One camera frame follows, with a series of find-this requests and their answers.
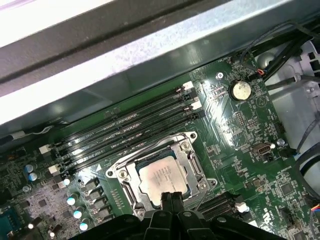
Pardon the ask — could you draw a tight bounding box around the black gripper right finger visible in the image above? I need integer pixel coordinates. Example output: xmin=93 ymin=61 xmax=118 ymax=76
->
xmin=172 ymin=191 xmax=283 ymax=240

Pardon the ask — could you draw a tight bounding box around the green motherboard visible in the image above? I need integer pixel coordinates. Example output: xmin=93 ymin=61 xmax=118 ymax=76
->
xmin=0 ymin=58 xmax=320 ymax=240

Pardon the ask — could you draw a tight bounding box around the black power cable bundle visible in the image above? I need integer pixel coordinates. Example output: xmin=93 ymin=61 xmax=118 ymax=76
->
xmin=251 ymin=19 xmax=320 ymax=87

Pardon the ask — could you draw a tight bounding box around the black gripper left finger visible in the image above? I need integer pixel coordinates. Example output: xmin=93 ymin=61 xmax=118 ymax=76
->
xmin=74 ymin=191 xmax=173 ymax=240

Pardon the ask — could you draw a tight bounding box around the coin cell battery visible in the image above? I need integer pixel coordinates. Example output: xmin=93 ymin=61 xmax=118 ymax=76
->
xmin=227 ymin=78 xmax=252 ymax=101

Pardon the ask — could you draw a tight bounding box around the metal locking lever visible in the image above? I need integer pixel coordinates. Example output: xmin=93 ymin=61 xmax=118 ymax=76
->
xmin=107 ymin=131 xmax=198 ymax=176
xmin=195 ymin=179 xmax=219 ymax=213

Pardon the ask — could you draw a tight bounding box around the CPU socket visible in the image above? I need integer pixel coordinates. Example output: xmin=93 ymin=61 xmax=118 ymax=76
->
xmin=105 ymin=130 xmax=218 ymax=221

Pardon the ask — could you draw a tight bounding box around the black PC case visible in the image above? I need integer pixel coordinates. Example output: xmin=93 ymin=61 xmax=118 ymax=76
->
xmin=0 ymin=0 xmax=320 ymax=240

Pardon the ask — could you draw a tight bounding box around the white twisted wire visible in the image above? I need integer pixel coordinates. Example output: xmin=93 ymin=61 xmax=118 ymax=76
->
xmin=9 ymin=124 xmax=68 ymax=140

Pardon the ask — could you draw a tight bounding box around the thin black fan wire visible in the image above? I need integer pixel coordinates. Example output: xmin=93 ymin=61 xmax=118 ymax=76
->
xmin=237 ymin=21 xmax=316 ymax=81

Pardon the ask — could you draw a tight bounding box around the silver CPU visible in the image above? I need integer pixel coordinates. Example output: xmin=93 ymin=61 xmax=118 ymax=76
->
xmin=136 ymin=154 xmax=191 ymax=207

